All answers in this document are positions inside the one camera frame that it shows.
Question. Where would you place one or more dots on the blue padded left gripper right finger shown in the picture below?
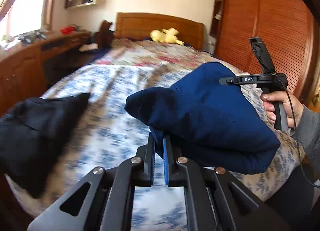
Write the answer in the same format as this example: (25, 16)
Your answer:
(170, 168)

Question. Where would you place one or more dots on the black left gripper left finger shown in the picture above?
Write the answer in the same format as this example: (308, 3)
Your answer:
(149, 161)

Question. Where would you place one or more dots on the navy blue suit jacket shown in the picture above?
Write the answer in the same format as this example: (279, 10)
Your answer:
(213, 124)

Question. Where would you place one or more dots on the grey sleeve forearm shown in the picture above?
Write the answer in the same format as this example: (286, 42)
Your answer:
(307, 133)

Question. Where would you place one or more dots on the person's right hand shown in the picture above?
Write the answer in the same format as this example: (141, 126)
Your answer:
(292, 106)

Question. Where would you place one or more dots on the wooden open corner shelf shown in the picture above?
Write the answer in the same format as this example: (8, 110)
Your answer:
(216, 18)

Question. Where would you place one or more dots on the wooden louvered wardrobe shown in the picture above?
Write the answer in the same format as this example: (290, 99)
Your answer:
(286, 26)

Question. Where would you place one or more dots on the pink floral quilt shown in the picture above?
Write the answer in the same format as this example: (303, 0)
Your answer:
(147, 53)

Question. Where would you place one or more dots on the yellow plush toy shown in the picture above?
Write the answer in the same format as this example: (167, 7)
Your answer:
(166, 36)

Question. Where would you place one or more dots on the wooden bed headboard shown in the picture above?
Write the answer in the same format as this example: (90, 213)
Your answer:
(138, 26)

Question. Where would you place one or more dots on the black garment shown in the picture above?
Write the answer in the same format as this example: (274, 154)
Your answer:
(33, 135)

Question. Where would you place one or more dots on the dark wooden chair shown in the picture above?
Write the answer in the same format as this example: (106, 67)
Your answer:
(104, 36)

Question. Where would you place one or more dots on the wooden desk with drawers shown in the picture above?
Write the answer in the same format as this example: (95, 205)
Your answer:
(22, 72)

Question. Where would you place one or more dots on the red basket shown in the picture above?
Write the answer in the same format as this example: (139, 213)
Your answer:
(68, 30)

